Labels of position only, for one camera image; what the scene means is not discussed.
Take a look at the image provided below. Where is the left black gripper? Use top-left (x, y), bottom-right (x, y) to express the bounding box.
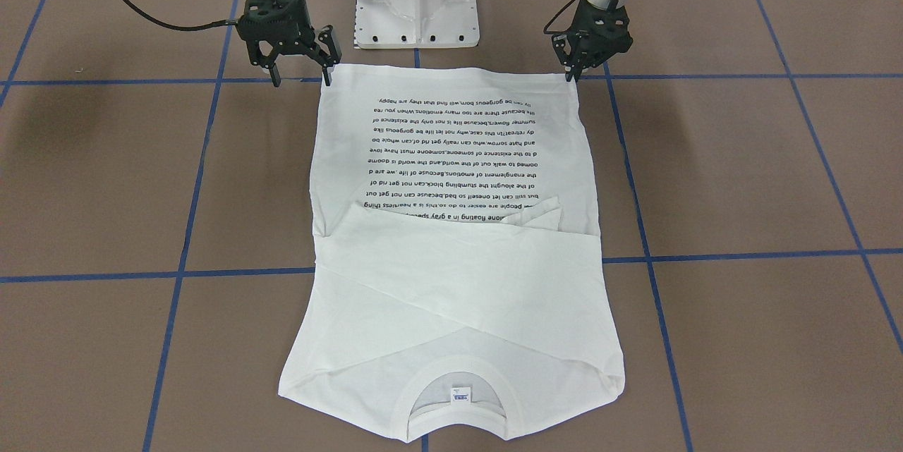
top-left (552, 0), bottom-right (633, 82)

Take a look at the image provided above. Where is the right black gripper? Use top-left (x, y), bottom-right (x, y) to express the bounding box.
top-left (236, 0), bottom-right (342, 87)

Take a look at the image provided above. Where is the white long-sleeve printed shirt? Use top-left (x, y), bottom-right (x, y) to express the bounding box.
top-left (278, 64), bottom-right (626, 443)

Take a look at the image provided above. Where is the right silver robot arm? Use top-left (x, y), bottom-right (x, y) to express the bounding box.
top-left (236, 0), bottom-right (341, 86)

